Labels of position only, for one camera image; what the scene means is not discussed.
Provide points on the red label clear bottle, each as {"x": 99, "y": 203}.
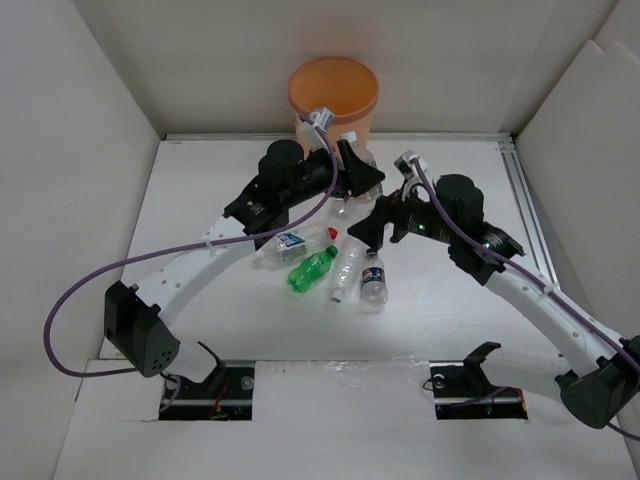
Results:
{"x": 350, "y": 209}

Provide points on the green plastic bottle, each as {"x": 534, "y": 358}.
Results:
{"x": 312, "y": 269}

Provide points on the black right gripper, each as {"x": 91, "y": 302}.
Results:
{"x": 371, "y": 228}

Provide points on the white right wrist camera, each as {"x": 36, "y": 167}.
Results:
{"x": 413, "y": 168}

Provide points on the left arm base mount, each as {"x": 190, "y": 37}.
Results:
{"x": 226, "y": 394}

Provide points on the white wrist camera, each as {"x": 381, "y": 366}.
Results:
{"x": 313, "y": 129}
{"x": 413, "y": 168}

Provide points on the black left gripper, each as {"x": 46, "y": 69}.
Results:
{"x": 360, "y": 175}

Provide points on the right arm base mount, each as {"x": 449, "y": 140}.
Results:
{"x": 462, "y": 391}

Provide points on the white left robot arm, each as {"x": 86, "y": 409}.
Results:
{"x": 137, "y": 318}

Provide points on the aluminium frame rail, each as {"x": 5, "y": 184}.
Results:
{"x": 435, "y": 311}

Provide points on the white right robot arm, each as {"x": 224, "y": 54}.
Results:
{"x": 597, "y": 372}

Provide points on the pepsi label clear bottle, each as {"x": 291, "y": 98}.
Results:
{"x": 373, "y": 287}

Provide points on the orange plastic bin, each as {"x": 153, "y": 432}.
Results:
{"x": 347, "y": 87}

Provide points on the clear crushed blue-cap bottle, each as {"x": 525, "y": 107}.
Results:
{"x": 346, "y": 269}

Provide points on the blue white label bottle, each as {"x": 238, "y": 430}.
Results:
{"x": 289, "y": 246}

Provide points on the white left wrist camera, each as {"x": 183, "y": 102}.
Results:
{"x": 313, "y": 129}

